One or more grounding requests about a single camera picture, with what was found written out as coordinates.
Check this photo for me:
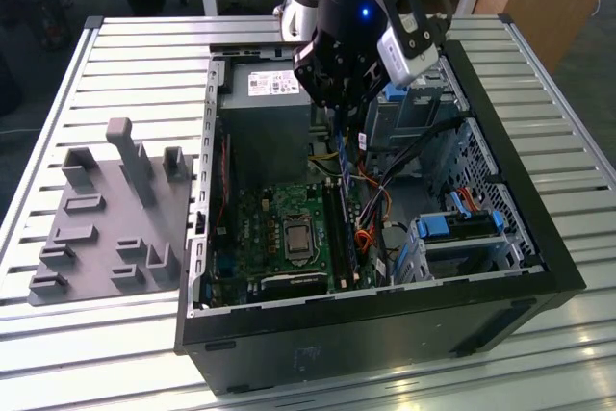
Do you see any metal optical drive bay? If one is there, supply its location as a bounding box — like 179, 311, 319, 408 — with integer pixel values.
372, 57, 471, 152

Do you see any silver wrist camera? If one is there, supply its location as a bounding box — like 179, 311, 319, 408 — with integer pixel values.
376, 11, 442, 89

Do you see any blue disk wire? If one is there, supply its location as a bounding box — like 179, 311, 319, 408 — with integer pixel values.
449, 189, 471, 219

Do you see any black graphics card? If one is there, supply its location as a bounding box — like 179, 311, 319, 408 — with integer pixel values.
259, 270, 331, 297

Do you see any silver power supply unit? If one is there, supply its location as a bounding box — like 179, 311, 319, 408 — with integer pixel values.
218, 62, 314, 181

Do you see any silver CPU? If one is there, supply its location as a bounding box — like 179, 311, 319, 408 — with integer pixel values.
282, 222, 317, 263

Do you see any black PC case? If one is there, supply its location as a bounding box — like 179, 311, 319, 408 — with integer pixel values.
172, 13, 588, 396

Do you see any black flat cable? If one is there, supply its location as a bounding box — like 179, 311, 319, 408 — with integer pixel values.
358, 116, 466, 219

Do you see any yellow and black power cable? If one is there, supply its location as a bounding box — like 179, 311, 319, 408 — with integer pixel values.
307, 150, 347, 179

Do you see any orange and yellow wire bundle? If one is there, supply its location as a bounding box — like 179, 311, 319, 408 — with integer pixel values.
354, 189, 386, 256

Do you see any perforated metal drive cage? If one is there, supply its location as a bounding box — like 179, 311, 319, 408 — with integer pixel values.
423, 116, 528, 263

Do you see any red disk wire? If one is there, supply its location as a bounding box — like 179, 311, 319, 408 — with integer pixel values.
459, 187, 483, 218

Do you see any green motherboard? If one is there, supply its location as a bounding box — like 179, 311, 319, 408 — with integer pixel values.
209, 178, 381, 304

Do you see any grey parts rack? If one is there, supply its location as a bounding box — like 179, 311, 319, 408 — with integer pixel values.
27, 116, 196, 307

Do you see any hard disk in blue carrier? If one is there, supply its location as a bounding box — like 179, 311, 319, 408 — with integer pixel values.
416, 212, 506, 242

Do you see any black RAM slot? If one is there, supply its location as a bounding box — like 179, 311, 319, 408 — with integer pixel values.
322, 177, 348, 290

